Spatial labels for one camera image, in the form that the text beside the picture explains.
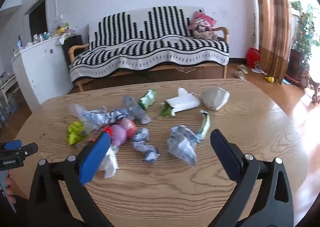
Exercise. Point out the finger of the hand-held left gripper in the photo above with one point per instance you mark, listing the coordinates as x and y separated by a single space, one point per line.
28 148
11 144

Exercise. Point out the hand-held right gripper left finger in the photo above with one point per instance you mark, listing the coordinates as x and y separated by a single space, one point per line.
95 160

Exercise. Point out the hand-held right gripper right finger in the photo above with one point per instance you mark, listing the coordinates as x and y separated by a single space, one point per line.
225 155

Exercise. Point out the white tissue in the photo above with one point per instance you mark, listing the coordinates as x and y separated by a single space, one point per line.
110 164

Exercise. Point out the red twisted wrapper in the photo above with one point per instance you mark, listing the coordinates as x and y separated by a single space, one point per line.
108 129

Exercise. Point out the clear plastic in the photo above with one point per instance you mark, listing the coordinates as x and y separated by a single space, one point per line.
78 114

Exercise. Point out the person's left hand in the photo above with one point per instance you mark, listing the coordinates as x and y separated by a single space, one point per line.
9 187

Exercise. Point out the yellow-green crumpled wrapper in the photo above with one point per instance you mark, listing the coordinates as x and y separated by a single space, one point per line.
75 133

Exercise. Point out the purple balloon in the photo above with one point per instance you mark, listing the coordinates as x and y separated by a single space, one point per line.
118 134

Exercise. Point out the green white wrapper strip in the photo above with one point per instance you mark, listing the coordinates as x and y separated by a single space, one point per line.
205 124

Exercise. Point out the long blue-white crumpled wrapper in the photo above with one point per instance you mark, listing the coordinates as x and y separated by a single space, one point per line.
100 118

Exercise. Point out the large crumpled plastic bag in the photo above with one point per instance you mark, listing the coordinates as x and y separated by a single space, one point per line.
181 144

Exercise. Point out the person's dark clothing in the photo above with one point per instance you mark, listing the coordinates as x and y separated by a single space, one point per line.
17 212

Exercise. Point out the small blue-white crumpled wrapper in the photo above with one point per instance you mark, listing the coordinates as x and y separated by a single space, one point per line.
140 134
147 151

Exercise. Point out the white low shelf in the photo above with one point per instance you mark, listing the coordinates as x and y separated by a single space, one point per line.
8 88

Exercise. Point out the grey crumpled paper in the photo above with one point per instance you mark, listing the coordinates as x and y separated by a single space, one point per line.
215 98

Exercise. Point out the silver blister pack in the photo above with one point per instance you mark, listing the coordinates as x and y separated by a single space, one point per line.
135 108

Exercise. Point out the green white carton box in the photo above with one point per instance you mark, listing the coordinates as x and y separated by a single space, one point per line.
186 101

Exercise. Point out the bright green wrapper scrap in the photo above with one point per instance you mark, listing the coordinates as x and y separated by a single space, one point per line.
167 111

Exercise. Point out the white cabinet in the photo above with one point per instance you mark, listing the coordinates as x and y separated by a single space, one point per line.
45 71

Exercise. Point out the green white snack packet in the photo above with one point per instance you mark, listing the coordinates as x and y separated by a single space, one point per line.
148 98

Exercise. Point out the small yellow toy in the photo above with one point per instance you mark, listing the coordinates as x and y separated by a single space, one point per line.
269 79

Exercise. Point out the papers on floor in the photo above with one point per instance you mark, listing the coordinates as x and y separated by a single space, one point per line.
258 70

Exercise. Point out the red bag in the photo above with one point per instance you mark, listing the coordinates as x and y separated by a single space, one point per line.
253 57

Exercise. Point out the row of small bottles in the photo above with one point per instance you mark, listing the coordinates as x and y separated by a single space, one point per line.
41 37

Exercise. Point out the toy tricycle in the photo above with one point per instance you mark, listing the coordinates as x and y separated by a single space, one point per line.
310 81

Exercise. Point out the black cabinet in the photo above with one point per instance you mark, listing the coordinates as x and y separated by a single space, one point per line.
75 40

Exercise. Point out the yellow white clutter pile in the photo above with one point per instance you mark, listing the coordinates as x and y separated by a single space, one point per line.
62 30

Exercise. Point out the black and white striped sofa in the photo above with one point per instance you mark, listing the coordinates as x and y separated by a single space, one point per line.
150 49

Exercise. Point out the dark doorway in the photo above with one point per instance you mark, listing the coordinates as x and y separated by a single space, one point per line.
38 20

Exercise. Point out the pink plush toy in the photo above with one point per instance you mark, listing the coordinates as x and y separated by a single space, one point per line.
202 25

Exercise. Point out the brown orange curtain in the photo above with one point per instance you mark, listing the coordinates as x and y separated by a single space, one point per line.
272 16

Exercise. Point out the potted green plant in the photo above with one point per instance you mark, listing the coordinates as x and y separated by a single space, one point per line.
303 29

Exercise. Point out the wooden sofa frame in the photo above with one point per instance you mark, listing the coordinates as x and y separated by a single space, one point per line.
77 48

